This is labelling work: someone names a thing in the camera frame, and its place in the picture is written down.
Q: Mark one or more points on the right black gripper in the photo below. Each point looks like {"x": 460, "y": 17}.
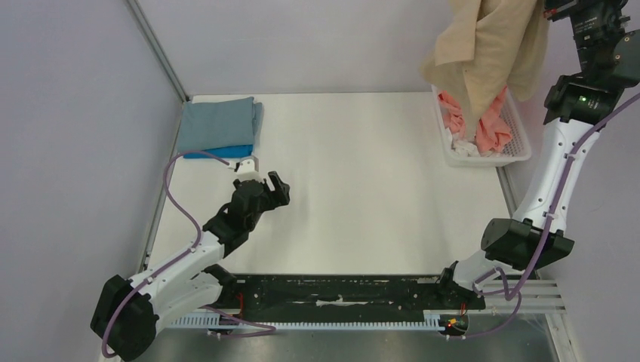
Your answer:
{"x": 558, "y": 7}

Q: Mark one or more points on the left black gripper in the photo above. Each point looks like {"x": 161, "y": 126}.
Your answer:
{"x": 280, "y": 196}

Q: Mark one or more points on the beige t shirt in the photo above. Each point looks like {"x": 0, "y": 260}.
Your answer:
{"x": 489, "y": 46}

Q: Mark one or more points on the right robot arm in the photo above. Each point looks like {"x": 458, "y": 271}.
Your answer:
{"x": 578, "y": 107}

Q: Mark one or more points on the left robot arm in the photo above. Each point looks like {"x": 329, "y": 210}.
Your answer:
{"x": 132, "y": 311}

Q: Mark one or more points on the bright blue folded t shirt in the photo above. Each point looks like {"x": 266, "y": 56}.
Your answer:
{"x": 242, "y": 151}

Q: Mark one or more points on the grey-blue folded t shirt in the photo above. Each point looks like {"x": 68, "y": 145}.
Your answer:
{"x": 208, "y": 125}

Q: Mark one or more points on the white plastic basket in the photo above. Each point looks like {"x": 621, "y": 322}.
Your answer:
{"x": 518, "y": 149}

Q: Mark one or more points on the pink t shirt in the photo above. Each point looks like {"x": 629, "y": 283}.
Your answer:
{"x": 492, "y": 133}

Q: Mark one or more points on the white t shirt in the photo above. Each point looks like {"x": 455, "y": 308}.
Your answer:
{"x": 466, "y": 148}

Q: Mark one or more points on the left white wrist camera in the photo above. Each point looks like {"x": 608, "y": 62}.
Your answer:
{"x": 246, "y": 169}

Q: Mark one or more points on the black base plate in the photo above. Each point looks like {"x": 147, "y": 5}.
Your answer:
{"x": 342, "y": 298}

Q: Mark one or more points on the white cable duct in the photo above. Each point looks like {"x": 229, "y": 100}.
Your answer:
{"x": 208, "y": 320}

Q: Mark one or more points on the left corner aluminium post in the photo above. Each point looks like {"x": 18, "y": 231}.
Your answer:
{"x": 158, "y": 51}

